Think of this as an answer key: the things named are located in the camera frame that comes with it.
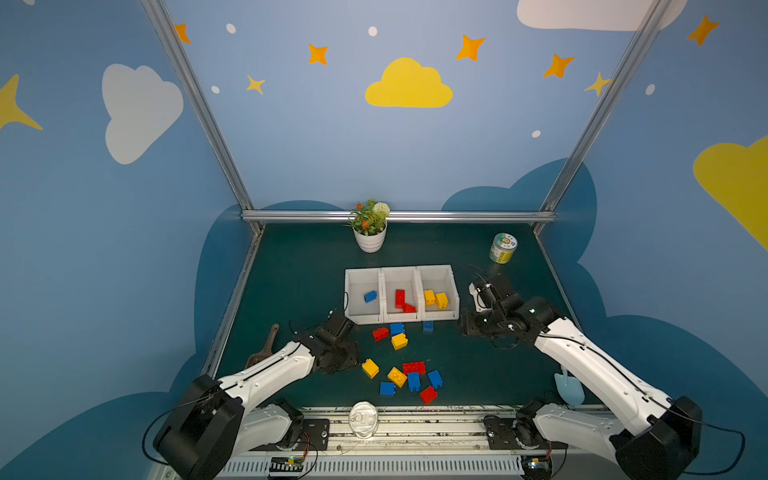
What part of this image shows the blue lego bottom left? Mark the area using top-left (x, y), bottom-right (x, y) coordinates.
top-left (379, 382), bottom-right (397, 397)

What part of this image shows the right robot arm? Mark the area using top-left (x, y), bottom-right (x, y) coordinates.
top-left (460, 274), bottom-right (702, 479)

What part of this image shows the left circuit board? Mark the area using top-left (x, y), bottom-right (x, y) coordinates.
top-left (267, 455), bottom-right (305, 477)

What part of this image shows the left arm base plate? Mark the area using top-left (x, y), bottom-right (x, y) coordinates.
top-left (258, 418), bottom-right (330, 451)

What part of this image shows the white right bin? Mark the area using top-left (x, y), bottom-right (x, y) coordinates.
top-left (416, 265), bottom-right (460, 321)

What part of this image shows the circuit board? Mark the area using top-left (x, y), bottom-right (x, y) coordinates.
top-left (521, 456), bottom-right (553, 480)
top-left (267, 455), bottom-right (305, 477)

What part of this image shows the green yellow tin can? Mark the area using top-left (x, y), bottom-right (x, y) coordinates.
top-left (489, 232), bottom-right (518, 265)

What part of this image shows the potted plant white pot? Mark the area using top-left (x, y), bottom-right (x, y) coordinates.
top-left (348, 198), bottom-right (390, 254)

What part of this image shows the blue lego bottom middle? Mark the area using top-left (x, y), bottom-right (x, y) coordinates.
top-left (407, 372), bottom-right (421, 392)

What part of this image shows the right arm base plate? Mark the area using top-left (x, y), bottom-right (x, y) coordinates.
top-left (482, 415), bottom-right (568, 450)

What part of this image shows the long red lego brick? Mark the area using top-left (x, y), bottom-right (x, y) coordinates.
top-left (395, 289), bottom-right (406, 310)

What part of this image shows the brown litter scoop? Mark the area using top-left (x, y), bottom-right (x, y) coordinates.
top-left (245, 324), bottom-right (280, 369)

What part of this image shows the light blue spatula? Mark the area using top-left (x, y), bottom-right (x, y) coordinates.
top-left (554, 366), bottom-right (585, 407)

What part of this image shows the red lego bottom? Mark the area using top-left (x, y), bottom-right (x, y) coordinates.
top-left (419, 386), bottom-right (438, 405)

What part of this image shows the yellow lego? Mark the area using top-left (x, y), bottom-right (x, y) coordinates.
top-left (391, 333), bottom-right (408, 351)
top-left (436, 292), bottom-right (450, 309)
top-left (387, 367), bottom-right (408, 388)
top-left (361, 359), bottom-right (380, 379)

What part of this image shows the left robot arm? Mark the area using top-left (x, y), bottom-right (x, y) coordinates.
top-left (152, 312), bottom-right (360, 479)

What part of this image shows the yellow lego brick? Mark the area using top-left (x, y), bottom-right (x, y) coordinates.
top-left (423, 290), bottom-right (436, 306)

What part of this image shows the aluminium rail frame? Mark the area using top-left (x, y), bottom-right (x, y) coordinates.
top-left (146, 405), bottom-right (667, 480)

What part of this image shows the blue lego near bins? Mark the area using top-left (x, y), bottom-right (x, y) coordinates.
top-left (389, 323), bottom-right (405, 336)

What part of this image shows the right circuit board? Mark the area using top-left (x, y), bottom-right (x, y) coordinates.
top-left (521, 456), bottom-right (553, 480)

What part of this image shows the white left bin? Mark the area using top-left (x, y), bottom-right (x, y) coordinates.
top-left (344, 268), bottom-right (382, 325)

